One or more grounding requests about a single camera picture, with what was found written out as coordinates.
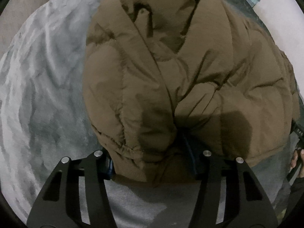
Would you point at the person's right hand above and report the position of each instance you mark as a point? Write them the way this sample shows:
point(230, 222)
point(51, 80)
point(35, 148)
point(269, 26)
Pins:
point(295, 159)

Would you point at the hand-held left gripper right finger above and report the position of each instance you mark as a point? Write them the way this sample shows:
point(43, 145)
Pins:
point(191, 155)

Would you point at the grey fleece blanket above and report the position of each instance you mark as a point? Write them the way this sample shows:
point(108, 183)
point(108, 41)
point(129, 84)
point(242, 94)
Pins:
point(47, 95)

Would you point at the person's right forearm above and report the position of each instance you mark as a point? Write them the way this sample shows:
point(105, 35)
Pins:
point(295, 194)

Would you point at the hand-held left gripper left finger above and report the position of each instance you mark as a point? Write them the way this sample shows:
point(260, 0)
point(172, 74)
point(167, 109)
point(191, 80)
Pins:
point(110, 168)

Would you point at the brown puffer jacket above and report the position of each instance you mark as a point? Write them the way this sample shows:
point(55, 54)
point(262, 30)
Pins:
point(180, 76)

